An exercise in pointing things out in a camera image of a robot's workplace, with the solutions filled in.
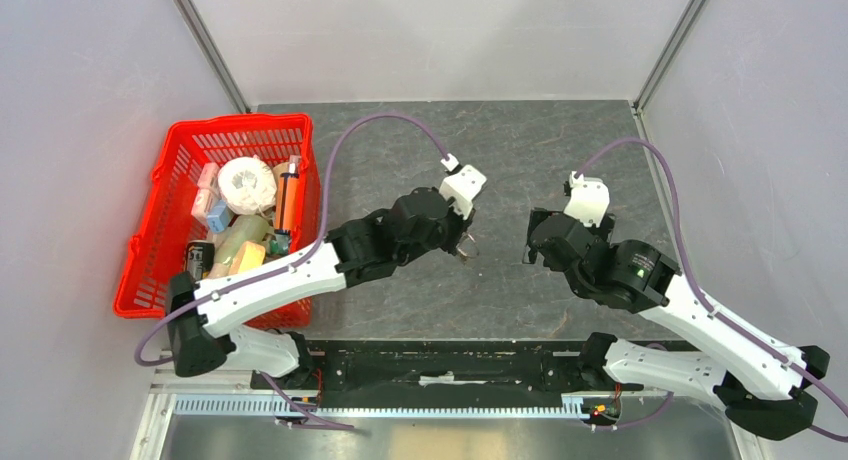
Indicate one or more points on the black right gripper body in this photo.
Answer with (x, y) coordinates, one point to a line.
(605, 228)

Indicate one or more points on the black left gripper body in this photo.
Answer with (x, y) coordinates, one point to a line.
(455, 225)

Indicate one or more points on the large silver keyring with clips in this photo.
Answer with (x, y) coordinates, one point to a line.
(467, 248)

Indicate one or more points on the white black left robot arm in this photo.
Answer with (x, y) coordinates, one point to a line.
(210, 331)

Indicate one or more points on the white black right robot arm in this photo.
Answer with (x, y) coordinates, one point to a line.
(759, 382)

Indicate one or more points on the orange tube box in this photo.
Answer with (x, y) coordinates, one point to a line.
(287, 175)

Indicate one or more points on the white crumpled ball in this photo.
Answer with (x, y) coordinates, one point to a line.
(247, 185)

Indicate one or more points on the black can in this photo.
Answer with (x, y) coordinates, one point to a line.
(199, 258)

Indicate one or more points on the red plastic basket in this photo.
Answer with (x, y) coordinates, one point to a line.
(156, 252)

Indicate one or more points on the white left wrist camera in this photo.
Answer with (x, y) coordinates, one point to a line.
(461, 186)

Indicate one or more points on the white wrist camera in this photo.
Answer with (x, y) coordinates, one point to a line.
(461, 186)
(588, 199)

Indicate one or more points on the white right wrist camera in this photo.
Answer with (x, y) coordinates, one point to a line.
(588, 199)

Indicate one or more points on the perforated cable duct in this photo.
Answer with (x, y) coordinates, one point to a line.
(571, 408)

